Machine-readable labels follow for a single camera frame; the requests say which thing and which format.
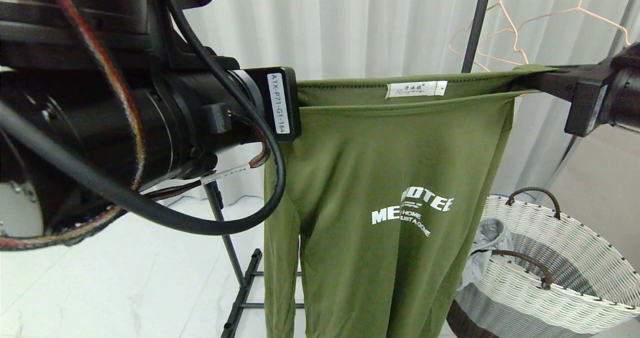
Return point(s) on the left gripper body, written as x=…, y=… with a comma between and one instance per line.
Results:
x=200, y=98

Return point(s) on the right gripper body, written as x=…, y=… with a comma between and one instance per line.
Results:
x=590, y=108

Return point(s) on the pink clothes hanger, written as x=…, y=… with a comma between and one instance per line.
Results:
x=521, y=48
x=550, y=18

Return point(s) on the green printed shirt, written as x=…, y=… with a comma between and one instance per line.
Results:
x=375, y=168

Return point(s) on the white laundry basket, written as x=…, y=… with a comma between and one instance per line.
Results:
x=575, y=238

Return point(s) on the black clothes rack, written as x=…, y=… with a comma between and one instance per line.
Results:
x=475, y=28

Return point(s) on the pale grey garment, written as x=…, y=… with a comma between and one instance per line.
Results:
x=487, y=248

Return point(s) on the white curtain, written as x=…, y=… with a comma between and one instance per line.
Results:
x=375, y=23

